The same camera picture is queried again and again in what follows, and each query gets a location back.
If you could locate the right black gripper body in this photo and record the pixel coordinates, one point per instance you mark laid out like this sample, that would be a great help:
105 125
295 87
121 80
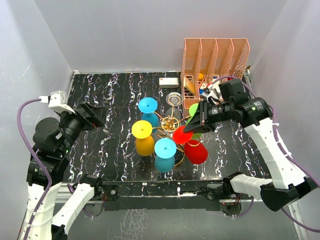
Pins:
220 113

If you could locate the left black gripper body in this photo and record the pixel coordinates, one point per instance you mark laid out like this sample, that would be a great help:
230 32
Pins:
72 124

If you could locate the green wine glass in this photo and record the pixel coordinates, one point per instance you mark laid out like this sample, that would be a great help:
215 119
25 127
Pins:
192 111

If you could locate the red wine glass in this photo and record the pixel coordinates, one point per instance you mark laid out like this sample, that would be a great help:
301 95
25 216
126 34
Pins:
193 148

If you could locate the clear wine glass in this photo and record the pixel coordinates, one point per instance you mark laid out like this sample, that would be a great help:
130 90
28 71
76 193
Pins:
174 100

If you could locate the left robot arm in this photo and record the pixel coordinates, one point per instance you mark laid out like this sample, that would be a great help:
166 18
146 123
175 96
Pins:
53 140

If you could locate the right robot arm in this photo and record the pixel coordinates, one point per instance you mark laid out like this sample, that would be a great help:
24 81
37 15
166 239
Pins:
288 182

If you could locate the blue wine glass front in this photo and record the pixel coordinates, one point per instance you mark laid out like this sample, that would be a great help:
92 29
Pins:
165 150

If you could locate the blue wine glass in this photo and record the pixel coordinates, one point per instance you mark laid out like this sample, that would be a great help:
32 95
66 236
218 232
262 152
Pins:
148 106
165 150

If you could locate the yellow wine glass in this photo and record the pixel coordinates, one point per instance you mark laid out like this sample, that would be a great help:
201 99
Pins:
144 143

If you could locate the blue wine glass rear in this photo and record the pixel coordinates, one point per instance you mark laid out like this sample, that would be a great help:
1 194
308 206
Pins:
148 106

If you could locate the white small box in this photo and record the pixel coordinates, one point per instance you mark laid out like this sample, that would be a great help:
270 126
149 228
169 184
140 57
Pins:
168 82

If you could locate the pink desk file organizer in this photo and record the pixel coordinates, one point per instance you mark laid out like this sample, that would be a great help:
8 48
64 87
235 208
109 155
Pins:
206 58

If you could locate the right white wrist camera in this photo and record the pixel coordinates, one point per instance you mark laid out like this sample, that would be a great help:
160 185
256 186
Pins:
211 95

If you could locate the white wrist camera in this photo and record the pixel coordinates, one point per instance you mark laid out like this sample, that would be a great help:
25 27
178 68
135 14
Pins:
211 95
57 102

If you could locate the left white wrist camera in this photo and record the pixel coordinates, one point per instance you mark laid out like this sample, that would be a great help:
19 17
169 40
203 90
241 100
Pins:
57 102

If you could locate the gold wire glass rack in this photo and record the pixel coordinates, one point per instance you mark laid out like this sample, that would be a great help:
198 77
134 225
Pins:
167 126

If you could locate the black base frame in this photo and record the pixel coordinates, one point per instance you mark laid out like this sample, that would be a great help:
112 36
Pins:
165 194

